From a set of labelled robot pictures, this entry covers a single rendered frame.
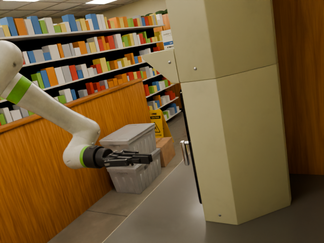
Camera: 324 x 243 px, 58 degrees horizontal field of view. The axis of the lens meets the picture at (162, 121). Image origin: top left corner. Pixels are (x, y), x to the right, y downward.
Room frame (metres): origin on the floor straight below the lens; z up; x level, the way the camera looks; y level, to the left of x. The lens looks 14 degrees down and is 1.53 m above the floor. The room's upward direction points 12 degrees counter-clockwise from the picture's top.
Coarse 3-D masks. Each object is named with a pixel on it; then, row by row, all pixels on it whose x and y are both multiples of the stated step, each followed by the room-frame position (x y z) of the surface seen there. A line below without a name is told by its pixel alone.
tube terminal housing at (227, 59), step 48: (192, 0) 0.82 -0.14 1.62; (240, 0) 0.83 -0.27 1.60; (192, 48) 0.84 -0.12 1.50; (240, 48) 0.83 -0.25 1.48; (192, 96) 0.85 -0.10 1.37; (240, 96) 0.82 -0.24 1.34; (192, 144) 0.86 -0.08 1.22; (240, 144) 0.82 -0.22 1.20; (240, 192) 0.81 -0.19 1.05; (288, 192) 0.86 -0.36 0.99
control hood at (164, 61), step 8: (144, 56) 0.92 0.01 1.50; (152, 56) 0.90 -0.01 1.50; (160, 56) 0.89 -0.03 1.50; (168, 56) 0.88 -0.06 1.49; (152, 64) 0.91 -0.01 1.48; (160, 64) 0.89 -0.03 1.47; (168, 64) 0.88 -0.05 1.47; (176, 64) 0.87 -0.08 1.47; (160, 72) 0.90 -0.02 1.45; (168, 72) 0.88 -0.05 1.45; (176, 72) 0.87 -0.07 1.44; (176, 80) 0.87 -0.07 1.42
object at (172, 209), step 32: (160, 192) 1.13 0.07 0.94; (192, 192) 1.07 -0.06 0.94; (320, 192) 0.89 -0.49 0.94; (128, 224) 0.94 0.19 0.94; (160, 224) 0.90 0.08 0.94; (192, 224) 0.86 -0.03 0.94; (224, 224) 0.83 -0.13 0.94; (256, 224) 0.79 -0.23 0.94; (288, 224) 0.77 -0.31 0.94; (320, 224) 0.74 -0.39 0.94
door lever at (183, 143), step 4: (184, 140) 0.94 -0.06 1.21; (180, 144) 0.94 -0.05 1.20; (184, 144) 0.93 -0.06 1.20; (188, 144) 0.92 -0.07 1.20; (184, 148) 0.93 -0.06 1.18; (184, 152) 0.93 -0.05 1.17; (184, 156) 0.93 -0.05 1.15; (188, 156) 0.94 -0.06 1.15; (184, 160) 0.94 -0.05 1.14; (188, 160) 0.93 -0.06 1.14; (188, 164) 0.93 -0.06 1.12
